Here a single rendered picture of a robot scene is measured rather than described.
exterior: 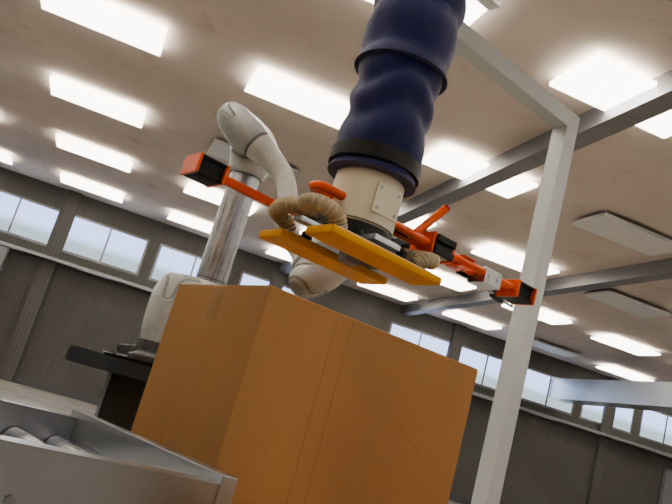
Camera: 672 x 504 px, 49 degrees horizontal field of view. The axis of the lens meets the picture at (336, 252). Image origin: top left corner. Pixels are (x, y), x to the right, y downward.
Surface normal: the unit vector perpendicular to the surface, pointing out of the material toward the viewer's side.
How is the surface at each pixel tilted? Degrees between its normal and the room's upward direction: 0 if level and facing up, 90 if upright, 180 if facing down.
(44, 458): 90
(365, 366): 90
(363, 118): 74
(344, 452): 90
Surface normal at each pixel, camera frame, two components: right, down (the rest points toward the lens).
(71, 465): 0.62, -0.02
